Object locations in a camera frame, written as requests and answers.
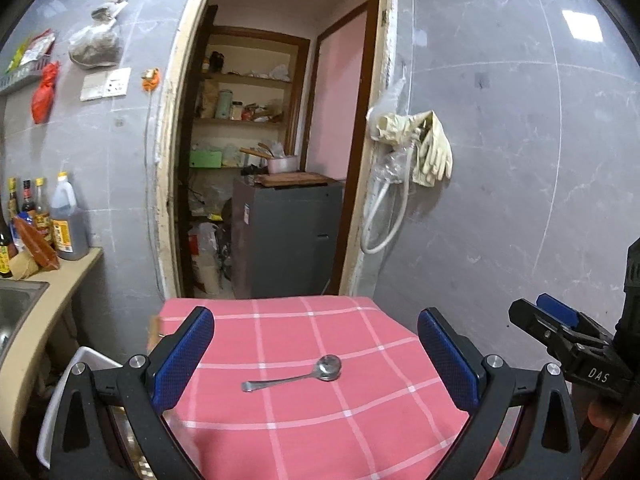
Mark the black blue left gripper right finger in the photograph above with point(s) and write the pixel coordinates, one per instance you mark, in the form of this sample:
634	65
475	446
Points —
544	441

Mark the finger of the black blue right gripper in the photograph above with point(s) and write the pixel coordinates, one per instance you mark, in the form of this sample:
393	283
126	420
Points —
560	328

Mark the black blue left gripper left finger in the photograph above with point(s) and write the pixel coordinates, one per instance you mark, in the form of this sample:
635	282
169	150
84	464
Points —
86	443

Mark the silver metal spoon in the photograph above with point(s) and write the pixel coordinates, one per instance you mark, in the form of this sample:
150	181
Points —
327	369

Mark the person's hand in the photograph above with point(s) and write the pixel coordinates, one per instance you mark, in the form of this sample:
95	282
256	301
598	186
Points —
604	417

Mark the white plastic bin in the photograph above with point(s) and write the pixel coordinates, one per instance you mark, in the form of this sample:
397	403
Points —
96	361

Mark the steel sink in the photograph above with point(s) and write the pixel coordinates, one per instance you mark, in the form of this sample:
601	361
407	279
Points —
17	299

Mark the dark bottle at left edge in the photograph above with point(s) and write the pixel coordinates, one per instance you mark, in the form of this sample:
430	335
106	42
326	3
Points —
7	250

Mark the orange snack bag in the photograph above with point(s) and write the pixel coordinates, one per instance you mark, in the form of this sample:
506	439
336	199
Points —
43	254

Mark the yellow rubber gloves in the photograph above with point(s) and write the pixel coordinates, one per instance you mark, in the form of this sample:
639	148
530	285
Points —
430	155

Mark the large vinegar bottle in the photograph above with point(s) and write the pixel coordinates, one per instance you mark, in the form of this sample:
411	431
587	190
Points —
69	230

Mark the clear plastic bag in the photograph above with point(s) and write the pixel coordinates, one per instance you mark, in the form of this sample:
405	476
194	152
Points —
386	126

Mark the soy sauce bottle yellow cap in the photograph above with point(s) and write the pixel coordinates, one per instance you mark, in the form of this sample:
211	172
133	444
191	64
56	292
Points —
42	215

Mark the pink checkered tablecloth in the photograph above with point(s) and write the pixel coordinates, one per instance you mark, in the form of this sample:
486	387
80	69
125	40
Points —
388	416

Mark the dark sauce bottle red label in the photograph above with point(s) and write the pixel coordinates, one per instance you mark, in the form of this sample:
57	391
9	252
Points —
28	208

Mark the dark grey cabinet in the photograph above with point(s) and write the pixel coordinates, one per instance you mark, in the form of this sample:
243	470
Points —
283	240

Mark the pink pot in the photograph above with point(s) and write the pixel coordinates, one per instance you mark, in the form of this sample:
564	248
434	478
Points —
283	165

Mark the wooden cutting board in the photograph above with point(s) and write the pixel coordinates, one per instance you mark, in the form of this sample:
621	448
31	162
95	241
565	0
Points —
291	180

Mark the green box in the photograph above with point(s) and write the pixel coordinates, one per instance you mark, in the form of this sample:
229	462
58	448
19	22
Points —
207	159

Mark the red hanging bag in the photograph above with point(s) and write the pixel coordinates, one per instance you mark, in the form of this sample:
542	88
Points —
43	97

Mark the wooden shelf unit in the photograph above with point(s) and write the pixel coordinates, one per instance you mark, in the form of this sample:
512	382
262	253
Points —
250	94

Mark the grey plastic bag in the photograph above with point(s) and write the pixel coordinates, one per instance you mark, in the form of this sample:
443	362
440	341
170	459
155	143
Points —
99	45

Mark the white wall socket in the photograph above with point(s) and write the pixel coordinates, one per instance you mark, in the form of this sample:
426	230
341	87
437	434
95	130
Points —
106	84

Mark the orange wall hook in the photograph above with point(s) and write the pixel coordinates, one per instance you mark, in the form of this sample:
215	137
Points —
150	79

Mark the wall rack with packets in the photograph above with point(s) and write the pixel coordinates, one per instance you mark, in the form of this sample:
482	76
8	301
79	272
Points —
28	62

